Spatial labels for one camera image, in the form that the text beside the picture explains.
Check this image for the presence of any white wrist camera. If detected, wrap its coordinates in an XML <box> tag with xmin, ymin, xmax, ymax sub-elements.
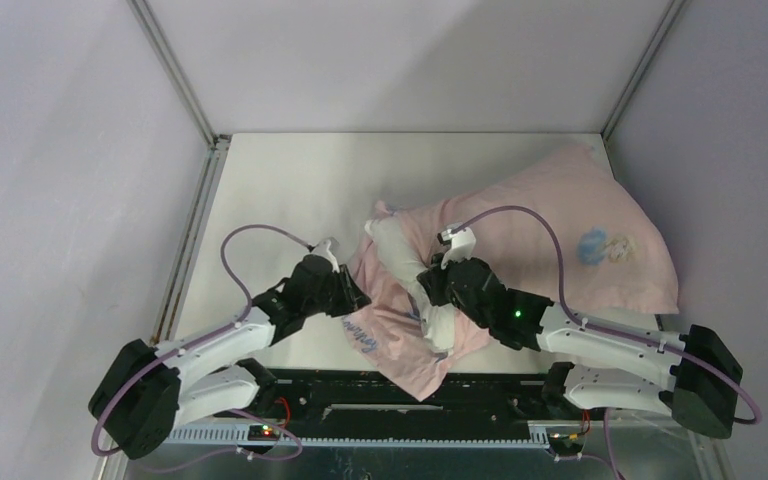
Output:
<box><xmin>438</xmin><ymin>224</ymin><xmax>477</xmax><ymax>269</ymax></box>
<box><xmin>310</xmin><ymin>237</ymin><xmax>340</xmax><ymax>272</ymax></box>

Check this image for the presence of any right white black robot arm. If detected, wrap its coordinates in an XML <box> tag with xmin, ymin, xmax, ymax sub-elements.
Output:
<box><xmin>417</xmin><ymin>255</ymin><xmax>743</xmax><ymax>439</ymax></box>

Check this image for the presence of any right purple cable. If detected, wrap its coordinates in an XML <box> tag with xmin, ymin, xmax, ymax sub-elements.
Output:
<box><xmin>443</xmin><ymin>205</ymin><xmax>763</xmax><ymax>480</ymax></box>

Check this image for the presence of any purple cable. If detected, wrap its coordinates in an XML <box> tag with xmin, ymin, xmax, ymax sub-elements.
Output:
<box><xmin>89</xmin><ymin>223</ymin><xmax>312</xmax><ymax>476</ymax></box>
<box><xmin>443</xmin><ymin>205</ymin><xmax>763</xmax><ymax>480</ymax></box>

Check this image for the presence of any grey slotted cable duct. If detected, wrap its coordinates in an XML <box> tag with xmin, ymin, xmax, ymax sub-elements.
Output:
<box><xmin>163</xmin><ymin>423</ymin><xmax>550</xmax><ymax>449</ymax></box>

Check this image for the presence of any left aluminium frame post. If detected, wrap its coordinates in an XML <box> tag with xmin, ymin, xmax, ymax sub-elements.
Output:
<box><xmin>125</xmin><ymin>0</ymin><xmax>233</xmax><ymax>147</ymax></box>

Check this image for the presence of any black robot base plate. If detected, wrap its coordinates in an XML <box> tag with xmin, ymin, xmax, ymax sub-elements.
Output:
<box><xmin>245</xmin><ymin>369</ymin><xmax>603</xmax><ymax>441</ymax></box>

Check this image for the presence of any pink and blue pillowcase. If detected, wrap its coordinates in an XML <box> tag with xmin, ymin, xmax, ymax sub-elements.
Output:
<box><xmin>343</xmin><ymin>145</ymin><xmax>679</xmax><ymax>400</ymax></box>

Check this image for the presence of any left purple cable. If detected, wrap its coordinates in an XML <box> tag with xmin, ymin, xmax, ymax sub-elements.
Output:
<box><xmin>89</xmin><ymin>223</ymin><xmax>312</xmax><ymax>476</ymax></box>

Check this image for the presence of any aluminium frame post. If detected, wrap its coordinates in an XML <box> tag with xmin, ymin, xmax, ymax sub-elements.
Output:
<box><xmin>601</xmin><ymin>0</ymin><xmax>690</xmax><ymax>144</ymax></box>
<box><xmin>125</xmin><ymin>0</ymin><xmax>233</xmax><ymax>147</ymax></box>

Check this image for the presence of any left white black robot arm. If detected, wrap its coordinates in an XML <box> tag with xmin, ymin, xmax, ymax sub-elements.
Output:
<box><xmin>88</xmin><ymin>254</ymin><xmax>371</xmax><ymax>460</ymax></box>

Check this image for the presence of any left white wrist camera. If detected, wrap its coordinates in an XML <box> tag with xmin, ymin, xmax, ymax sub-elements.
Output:
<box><xmin>310</xmin><ymin>237</ymin><xmax>340</xmax><ymax>272</ymax></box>

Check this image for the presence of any right aluminium frame post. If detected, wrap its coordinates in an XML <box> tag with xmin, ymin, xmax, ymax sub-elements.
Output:
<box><xmin>601</xmin><ymin>0</ymin><xmax>690</xmax><ymax>144</ymax></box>

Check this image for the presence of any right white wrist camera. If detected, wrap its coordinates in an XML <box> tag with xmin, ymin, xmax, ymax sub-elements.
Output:
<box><xmin>438</xmin><ymin>224</ymin><xmax>477</xmax><ymax>269</ymax></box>

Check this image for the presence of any white pillow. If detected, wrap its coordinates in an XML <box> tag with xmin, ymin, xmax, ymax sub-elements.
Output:
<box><xmin>364</xmin><ymin>216</ymin><xmax>456</xmax><ymax>356</ymax></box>

